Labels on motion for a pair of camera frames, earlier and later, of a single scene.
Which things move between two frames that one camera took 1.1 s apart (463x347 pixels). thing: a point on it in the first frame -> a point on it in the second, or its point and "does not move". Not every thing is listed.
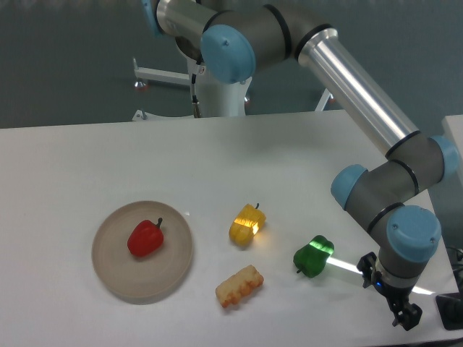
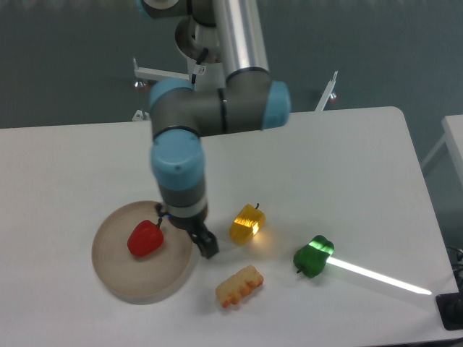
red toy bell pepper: (145, 238) does not move
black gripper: (396, 296) -> (197, 228)
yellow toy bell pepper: (245, 225) does not move
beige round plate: (136, 277) does not move
